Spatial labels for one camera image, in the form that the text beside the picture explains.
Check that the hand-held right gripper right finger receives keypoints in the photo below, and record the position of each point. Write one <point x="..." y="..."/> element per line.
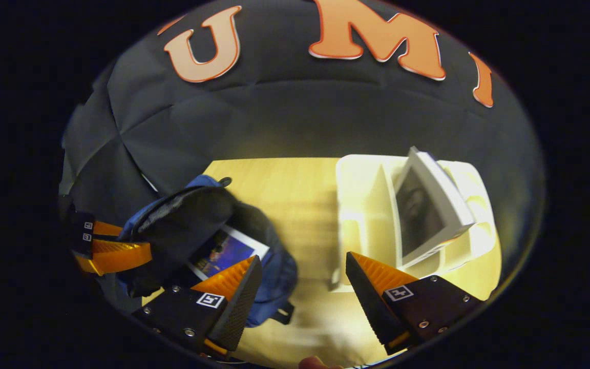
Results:
<point x="428" y="307"/>

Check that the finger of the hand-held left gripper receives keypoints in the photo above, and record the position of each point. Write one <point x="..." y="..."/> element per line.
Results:
<point x="116" y="256"/>
<point x="82" y="225"/>

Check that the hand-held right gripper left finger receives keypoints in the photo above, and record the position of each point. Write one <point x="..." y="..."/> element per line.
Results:
<point x="187" y="312"/>

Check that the blue cover book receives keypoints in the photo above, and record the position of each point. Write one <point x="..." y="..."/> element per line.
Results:
<point x="223" y="251"/>

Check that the blue schoolbag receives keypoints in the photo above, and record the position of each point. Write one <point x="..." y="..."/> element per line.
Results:
<point x="192" y="215"/>

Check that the white spine book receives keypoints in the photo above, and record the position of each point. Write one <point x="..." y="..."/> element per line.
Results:
<point x="423" y="210"/>

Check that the white bookshelf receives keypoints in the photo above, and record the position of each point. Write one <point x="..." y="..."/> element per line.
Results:
<point x="361" y="215"/>

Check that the black backdrop cloth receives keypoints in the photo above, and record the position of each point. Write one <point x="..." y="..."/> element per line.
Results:
<point x="285" y="118"/>

